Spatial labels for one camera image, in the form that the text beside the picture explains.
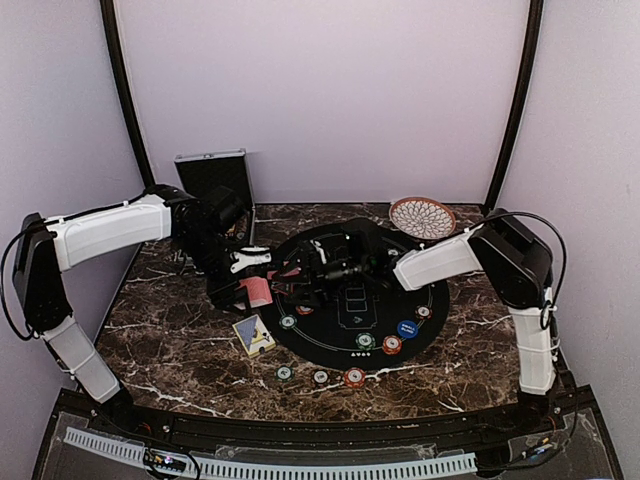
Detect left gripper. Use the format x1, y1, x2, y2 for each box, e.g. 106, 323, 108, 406
177, 229, 252, 316

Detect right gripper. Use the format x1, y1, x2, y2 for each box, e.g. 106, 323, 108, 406
274, 249, 370, 309

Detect red chips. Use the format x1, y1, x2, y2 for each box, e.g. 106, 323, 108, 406
296, 305, 314, 315
382, 335, 402, 355

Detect red card deck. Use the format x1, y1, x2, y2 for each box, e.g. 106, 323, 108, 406
239, 276, 273, 308

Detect green chips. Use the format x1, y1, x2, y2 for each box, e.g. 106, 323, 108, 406
355, 332, 376, 351
279, 315, 297, 330

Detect green poker chip stack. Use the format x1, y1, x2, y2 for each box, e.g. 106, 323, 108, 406
275, 365, 294, 382

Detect black-red 100 chip stack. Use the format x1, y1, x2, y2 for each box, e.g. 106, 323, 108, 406
313, 370, 329, 385

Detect red-gold 5 chip stack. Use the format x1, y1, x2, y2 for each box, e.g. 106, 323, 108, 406
343, 367, 366, 389

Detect blue small blind button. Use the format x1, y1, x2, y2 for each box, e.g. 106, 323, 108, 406
396, 320, 419, 339

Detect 100 chips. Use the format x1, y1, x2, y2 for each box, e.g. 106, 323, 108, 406
415, 305, 432, 320

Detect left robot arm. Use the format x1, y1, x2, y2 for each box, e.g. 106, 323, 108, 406
8, 184, 271, 436

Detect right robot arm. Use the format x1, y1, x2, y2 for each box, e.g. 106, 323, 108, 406
267, 209, 562, 434

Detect black round poker mat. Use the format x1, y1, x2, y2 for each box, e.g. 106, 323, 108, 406
260, 224, 449, 370

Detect yellow card box on table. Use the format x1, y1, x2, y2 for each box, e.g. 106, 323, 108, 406
233, 314, 276, 358

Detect aluminium poker chip case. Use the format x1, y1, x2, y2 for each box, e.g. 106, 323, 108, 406
175, 149, 255, 246

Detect patterned ceramic plate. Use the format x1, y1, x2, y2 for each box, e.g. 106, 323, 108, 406
389, 197, 456, 240

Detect white slotted cable duct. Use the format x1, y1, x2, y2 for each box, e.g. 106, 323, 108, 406
63, 427, 478, 479

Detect right black frame post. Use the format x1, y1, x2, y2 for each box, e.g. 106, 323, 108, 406
482, 0, 544, 214

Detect black frame post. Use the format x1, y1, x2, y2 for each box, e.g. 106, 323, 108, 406
482, 0, 544, 214
99, 0, 156, 188

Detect left black frame post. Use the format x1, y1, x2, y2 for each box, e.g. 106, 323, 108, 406
99, 0, 156, 188

